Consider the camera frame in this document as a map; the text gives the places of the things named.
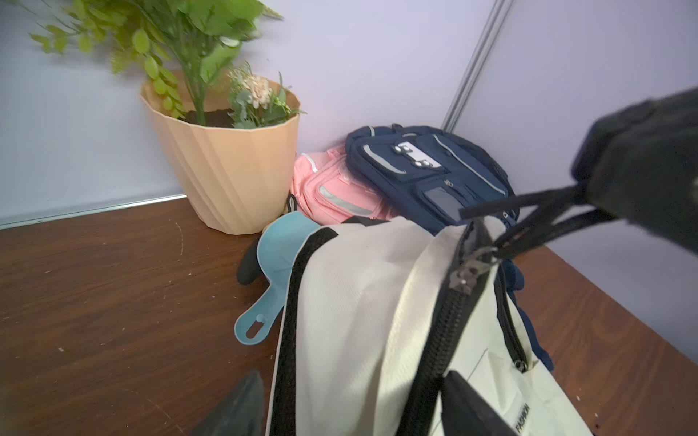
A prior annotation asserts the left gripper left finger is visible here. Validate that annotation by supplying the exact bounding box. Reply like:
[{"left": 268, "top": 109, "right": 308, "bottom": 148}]
[{"left": 191, "top": 370, "right": 265, "bottom": 436}]

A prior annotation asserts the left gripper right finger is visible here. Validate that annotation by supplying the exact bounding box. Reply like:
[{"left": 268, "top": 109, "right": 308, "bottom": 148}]
[{"left": 441, "top": 371, "right": 516, "bottom": 436}]

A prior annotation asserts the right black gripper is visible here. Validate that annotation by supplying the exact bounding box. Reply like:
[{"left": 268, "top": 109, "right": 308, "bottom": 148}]
[{"left": 459, "top": 88, "right": 697, "bottom": 260}]

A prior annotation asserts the navy blue backpack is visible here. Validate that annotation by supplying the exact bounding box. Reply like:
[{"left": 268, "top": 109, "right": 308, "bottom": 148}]
[{"left": 344, "top": 124, "right": 554, "bottom": 372}]

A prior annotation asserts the cream white backpack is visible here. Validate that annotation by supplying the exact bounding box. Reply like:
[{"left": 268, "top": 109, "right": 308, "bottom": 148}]
[{"left": 267, "top": 218, "right": 589, "bottom": 435}]

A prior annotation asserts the pink backpack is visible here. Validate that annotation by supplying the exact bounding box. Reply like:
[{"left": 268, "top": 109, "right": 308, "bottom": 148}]
[{"left": 290, "top": 145, "right": 398, "bottom": 225}]

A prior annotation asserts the teal plastic paddle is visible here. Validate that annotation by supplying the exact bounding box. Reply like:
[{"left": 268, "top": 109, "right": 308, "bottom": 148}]
[{"left": 234, "top": 212, "right": 319, "bottom": 346}]

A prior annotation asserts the beige plant pot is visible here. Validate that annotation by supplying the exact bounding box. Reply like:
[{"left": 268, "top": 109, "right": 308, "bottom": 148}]
[{"left": 140, "top": 81, "right": 300, "bottom": 235}]

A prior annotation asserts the artificial green flowering plant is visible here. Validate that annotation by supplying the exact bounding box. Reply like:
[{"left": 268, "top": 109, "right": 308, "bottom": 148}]
[{"left": 31, "top": 1, "right": 303, "bottom": 130}]

